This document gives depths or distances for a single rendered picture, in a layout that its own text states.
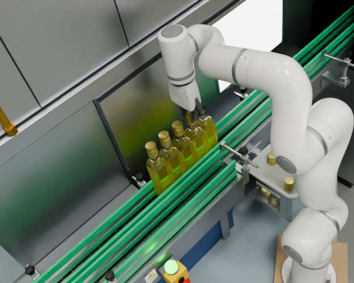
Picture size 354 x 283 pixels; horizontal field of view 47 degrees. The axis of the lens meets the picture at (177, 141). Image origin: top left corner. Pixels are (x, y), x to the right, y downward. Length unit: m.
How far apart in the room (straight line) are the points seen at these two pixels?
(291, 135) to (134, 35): 0.60
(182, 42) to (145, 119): 0.37
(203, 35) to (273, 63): 0.33
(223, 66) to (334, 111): 0.27
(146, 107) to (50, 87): 0.35
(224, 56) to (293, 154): 0.28
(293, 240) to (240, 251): 0.50
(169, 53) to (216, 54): 0.17
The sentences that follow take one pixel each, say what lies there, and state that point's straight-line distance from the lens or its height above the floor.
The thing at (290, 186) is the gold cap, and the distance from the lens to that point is 1.58.
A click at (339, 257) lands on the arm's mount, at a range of 1.68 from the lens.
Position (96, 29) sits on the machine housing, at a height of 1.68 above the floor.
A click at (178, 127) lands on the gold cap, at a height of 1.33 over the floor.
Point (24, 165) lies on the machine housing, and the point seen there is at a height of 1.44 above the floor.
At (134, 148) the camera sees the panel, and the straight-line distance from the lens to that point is 1.43.
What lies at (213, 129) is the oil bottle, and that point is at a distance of 1.45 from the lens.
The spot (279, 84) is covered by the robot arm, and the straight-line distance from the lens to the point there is 0.90.
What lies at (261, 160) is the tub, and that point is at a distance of 1.64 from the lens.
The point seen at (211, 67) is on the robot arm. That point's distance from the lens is 1.03.
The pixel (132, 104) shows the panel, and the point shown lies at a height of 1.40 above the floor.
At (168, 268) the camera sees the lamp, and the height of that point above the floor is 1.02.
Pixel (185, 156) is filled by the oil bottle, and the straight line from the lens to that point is 1.40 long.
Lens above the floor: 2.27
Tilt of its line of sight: 47 degrees down
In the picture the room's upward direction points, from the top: 15 degrees counter-clockwise
